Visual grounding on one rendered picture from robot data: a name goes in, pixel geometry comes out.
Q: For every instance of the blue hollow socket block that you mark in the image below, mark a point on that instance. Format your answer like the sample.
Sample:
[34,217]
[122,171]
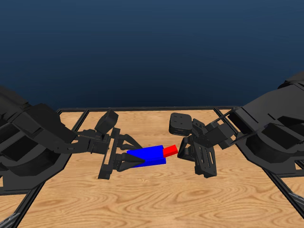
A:
[149,155]

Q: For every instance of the thin red peg bar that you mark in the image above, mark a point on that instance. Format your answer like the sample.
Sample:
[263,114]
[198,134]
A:
[170,151]

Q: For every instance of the black table frame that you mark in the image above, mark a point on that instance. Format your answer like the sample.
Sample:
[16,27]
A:
[147,108]

